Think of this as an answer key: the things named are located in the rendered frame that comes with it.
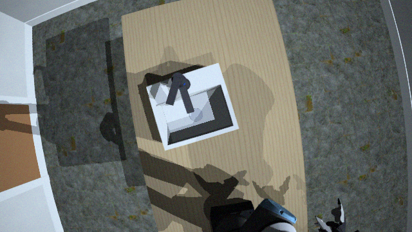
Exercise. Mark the black mixer tap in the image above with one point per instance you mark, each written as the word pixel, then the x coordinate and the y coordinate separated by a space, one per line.
pixel 180 82

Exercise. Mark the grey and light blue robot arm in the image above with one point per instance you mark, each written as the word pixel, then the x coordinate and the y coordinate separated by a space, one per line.
pixel 269 216

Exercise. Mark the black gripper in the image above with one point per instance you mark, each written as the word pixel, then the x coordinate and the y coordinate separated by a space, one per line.
pixel 331 226

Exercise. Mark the white sink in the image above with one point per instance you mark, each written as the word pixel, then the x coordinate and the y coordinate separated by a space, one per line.
pixel 213 113

